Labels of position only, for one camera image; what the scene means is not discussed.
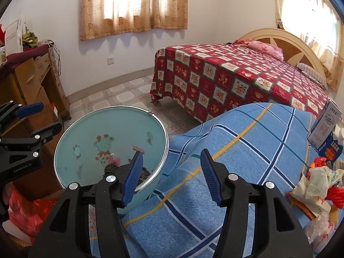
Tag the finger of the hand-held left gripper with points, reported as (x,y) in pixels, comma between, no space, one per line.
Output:
(29,108)
(40,137)

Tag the teal trash bin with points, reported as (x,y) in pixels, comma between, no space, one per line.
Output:
(86,129)

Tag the red patterned bedspread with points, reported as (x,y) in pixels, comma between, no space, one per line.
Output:
(215,72)

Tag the pink floral pillow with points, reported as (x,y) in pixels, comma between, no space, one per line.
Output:
(266,49)

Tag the red foam net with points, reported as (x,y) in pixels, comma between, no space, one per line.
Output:
(337,193)

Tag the white paper bag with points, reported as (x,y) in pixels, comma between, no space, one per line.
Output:
(13,37)

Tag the cream wooden headboard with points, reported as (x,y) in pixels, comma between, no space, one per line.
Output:
(282,36)

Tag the purple pink wrapper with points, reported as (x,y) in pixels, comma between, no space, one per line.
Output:
(115,161)

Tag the cream plastic bag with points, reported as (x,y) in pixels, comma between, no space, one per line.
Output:
(314,185)

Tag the large red plastic bag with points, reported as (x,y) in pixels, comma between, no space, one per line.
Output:
(24,212)

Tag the tall white carton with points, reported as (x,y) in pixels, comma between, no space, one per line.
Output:
(325,126)

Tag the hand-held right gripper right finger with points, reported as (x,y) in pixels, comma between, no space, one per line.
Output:
(212,177)

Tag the green cloth bundle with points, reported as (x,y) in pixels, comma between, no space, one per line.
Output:
(29,40)

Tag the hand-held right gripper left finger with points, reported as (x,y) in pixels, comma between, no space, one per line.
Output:
(133,177)

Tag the black foam net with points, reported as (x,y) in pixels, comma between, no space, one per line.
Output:
(110,170)

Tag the orange snack wrapper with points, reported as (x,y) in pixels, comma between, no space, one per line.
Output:
(305,207)

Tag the clear plastic bag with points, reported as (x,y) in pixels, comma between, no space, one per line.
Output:
(319,228)

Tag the white wall socket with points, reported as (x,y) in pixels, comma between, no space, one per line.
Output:
(110,60)

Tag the maroon cloth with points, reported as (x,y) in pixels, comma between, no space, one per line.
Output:
(21,55)

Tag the blue plaid tablecloth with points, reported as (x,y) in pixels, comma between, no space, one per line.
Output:
(242,145)

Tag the blue carton with white cap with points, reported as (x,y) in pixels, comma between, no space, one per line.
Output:
(332,150)

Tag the wooden dresser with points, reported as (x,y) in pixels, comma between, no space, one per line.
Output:
(27,86)

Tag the striped pillow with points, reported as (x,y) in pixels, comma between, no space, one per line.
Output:
(311,72)

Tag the beige patterned curtain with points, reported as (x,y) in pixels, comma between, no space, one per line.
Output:
(94,18)
(330,59)

